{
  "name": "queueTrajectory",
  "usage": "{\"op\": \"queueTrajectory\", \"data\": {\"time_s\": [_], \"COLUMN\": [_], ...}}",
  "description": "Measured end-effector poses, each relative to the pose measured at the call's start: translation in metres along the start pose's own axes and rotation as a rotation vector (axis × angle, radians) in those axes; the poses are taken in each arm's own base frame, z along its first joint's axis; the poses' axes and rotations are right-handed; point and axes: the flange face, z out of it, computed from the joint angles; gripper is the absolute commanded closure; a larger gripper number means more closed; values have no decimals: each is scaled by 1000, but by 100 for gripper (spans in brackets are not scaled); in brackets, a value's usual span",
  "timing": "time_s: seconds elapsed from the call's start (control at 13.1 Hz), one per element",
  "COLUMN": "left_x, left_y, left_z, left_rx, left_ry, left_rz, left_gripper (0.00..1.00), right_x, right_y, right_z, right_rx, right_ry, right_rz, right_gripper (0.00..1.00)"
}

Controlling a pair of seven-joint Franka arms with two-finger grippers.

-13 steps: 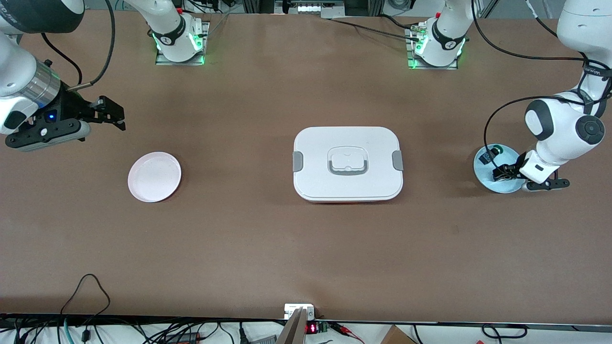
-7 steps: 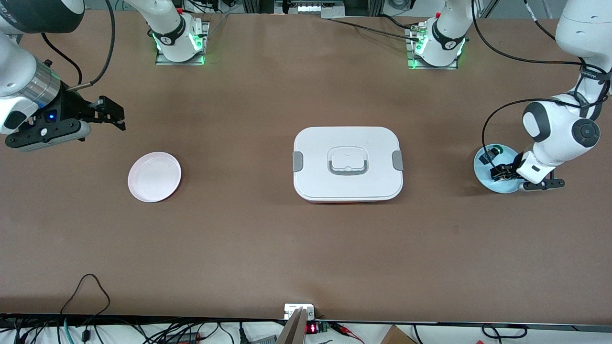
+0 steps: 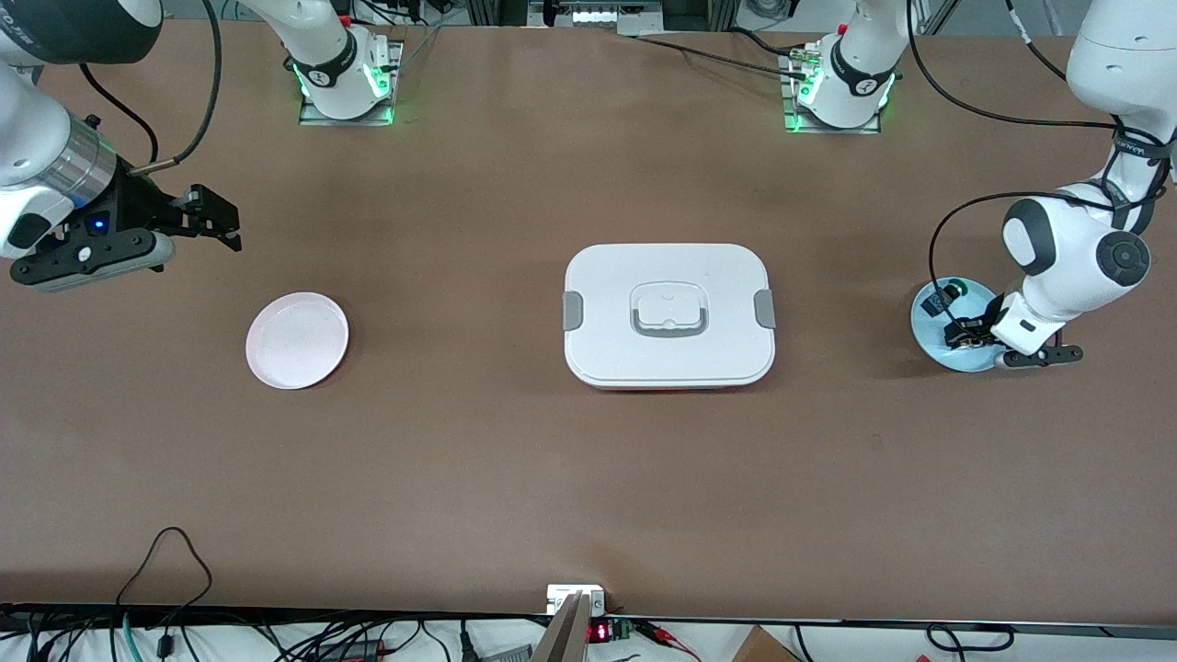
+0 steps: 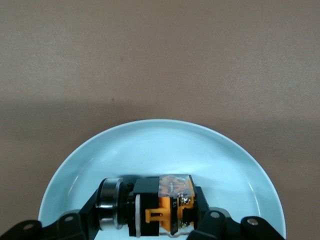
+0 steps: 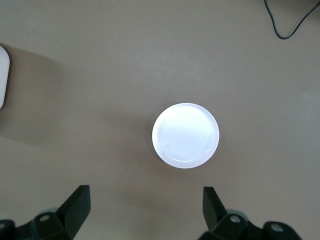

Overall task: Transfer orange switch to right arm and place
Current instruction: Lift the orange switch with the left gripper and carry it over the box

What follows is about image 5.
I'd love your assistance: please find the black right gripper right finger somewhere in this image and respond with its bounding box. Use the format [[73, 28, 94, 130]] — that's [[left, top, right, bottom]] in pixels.
[[197, 186, 300, 240]]

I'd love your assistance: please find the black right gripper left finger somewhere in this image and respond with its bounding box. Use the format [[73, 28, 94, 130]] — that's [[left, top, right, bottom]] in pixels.
[[0, 184, 91, 240]]

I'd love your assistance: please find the pink round plate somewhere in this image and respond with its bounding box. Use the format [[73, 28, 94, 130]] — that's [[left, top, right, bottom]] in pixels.
[[151, 102, 221, 170]]

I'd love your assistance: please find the white lidded storage box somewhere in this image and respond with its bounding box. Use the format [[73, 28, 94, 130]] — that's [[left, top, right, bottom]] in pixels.
[[0, 44, 11, 110]]

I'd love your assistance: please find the black looped table cable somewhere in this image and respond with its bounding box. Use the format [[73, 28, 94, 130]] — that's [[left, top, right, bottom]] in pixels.
[[264, 0, 320, 40]]

